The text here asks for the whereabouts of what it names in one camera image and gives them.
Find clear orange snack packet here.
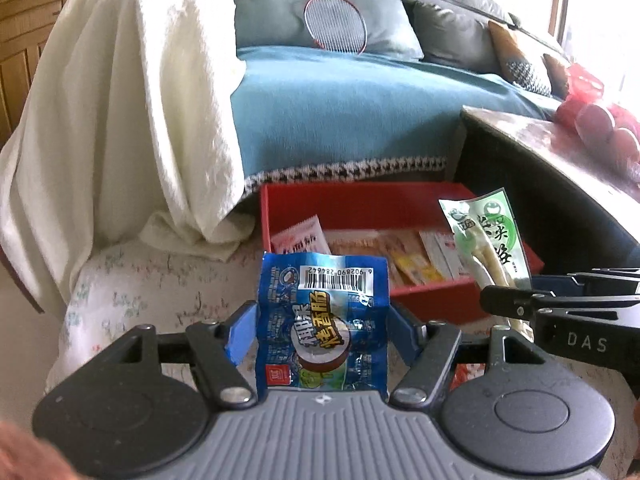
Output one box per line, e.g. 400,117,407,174
327,230,426,286

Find grey-teal sofa cushion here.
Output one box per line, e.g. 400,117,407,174
232,0,425,61

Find grey sofa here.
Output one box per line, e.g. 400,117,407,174
220,0,571,201

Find brown cushion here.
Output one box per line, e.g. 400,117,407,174
542,52,571,98

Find green white snack packet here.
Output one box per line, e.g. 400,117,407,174
438,187,533,336

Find pink wrapped fruits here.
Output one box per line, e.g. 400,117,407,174
554,97,640,181

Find teal blanket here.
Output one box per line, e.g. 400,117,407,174
230,45,563,201

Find red badminton racket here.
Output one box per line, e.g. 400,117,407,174
303,0,367,55

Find red cardboard box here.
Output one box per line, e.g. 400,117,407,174
259,181,546,326

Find floral tablecloth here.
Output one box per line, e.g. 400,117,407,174
45,240,640,480

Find person's left hand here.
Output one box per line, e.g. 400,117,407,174
0,420,76,480

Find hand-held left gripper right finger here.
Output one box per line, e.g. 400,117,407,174
389,304,551,408

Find blue snack packet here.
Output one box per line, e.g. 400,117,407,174
255,251,392,401

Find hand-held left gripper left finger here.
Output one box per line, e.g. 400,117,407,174
117,300,258,408

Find orange patterned pillow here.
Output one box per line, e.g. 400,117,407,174
487,20,553,98

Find red plastic bag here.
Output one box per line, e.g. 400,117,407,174
565,62,606,103

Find wooden door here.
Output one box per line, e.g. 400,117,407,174
0,0,81,136

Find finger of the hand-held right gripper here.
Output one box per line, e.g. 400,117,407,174
480,285,640,330
530,270,640,295

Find dark coffee table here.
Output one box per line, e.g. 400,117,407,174
457,105,640,281

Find white towel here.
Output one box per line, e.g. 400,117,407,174
0,0,256,316

